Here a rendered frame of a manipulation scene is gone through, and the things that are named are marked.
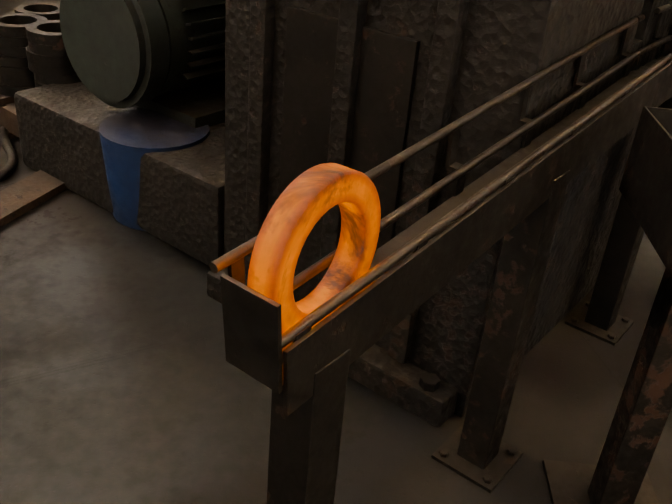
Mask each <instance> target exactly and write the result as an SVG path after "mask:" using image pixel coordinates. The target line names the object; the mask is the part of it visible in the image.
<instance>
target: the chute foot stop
mask: <svg viewBox="0 0 672 504"><path fill-rule="evenodd" d="M220 281H221V295H222V310H223V325H224V339H225V354H226V361H227V362H228V363H230V364H232V365H233V366H235V367H236V368H238V369H240V370H241V371H243V372H244V373H246V374H248V375H249V376H251V377H252V378H254V379H256V380H257V381H259V382H260V383H262V384H264V385H265V386H267V387H268V388H270V389H272V390H273V391H275V392H276V393H278V394H279V393H281V392H282V320H281V304H279V303H277V302H276V301H274V300H272V299H270V298H268V297H266V296H265V295H263V294H261V293H259V292H257V291H255V290H254V289H252V288H250V287H248V286H246V285H244V284H243V283H241V282H239V281H237V280H235V279H233V278H232V277H230V276H228V275H226V274H223V275H221V276H220Z"/></svg>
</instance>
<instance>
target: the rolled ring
mask: <svg viewBox="0 0 672 504"><path fill-rule="evenodd" d="M337 204H338V205H339V208H340V213H341V232H340V238H339V242H338V246H337V249H336V252H335V255H334V258H333V260H332V262H331V264H330V266H329V268H328V270H327V272H326V274H325V275H324V277H323V278H322V280H321V281H320V282H319V284H318V285H317V286H316V287H315V288H314V290H313V291H312V292H311V293H309V294H308V295H307V296H306V297H304V298H303V299H301V300H300V301H298V302H295V300H294V295H293V280H294V273H295V268H296V264H297V261H298V257H299V255H300V252H301V249H302V247H303V245H304V243H305V241H306V239H307V237H308V235H309V233H310V232H311V230H312V229H313V227H314V226H315V224H316V223H317V222H318V220H319V219H320V218H321V217H322V216H323V215H324V214H325V213H326V212H327V211H328V210H329V209H331V208H332V207H334V206H335V205H337ZM380 221H381V208H380V200H379V195H378V192H377V189H376V187H375V185H374V183H373V182H372V181H371V179H370V178H369V177H368V176H367V175H365V174H364V173H362V172H360V171H357V170H354V169H351V168H349V167H346V166H343V165H340V164H337V163H323V164H319V165H316V166H313V167H311V168H309V169H308V170H306V171H304V172H303V173H302V174H300V175H299V176H298V177H297V178H295V179H294V180H293V181H292V182H291V183H290V184H289V185H288V186H287V187H286V189H285V190H284V191H283V192H282V193H281V195H280V196H279V197H278V199H277V200H276V202H275V203H274V205H273V206H272V208H271V209H270V211H269V213H268V215H267V217H266V218H265V220H264V222H263V225H262V227H261V229H260V231H259V234H258V236H257V239H256V242H255V245H254V248H253V251H252V255H251V259H250V264H249V270H248V280H247V286H248V287H250V288H252V289H254V290H255V291H257V292H259V293H261V294H263V295H265V296H266V297H268V298H270V299H272V300H274V301H276V302H277V303H279V304H281V320H282V333H283V332H285V331H286V330H287V329H289V328H290V327H292V326H293V325H294V324H296V323H297V322H299V321H300V320H301V319H303V318H304V317H305V316H307V315H308V314H310V313H311V312H312V311H314V310H315V309H317V308H318V307H319V306H321V305H322V304H323V303H325V302H326V301H328V300H329V299H330V298H332V297H333V296H334V295H336V294H337V293H339V292H340V291H341V290H343V289H344V288H346V287H347V286H348V285H350V284H351V283H352V282H354V281H355V280H357V279H358V278H359V277H361V276H362V275H364V274H365V273H366V272H368V271H369V268H370V266H371V263H372V260H373V257H374V254H375V250H376V246H377V242H378V237H379V231H380Z"/></svg>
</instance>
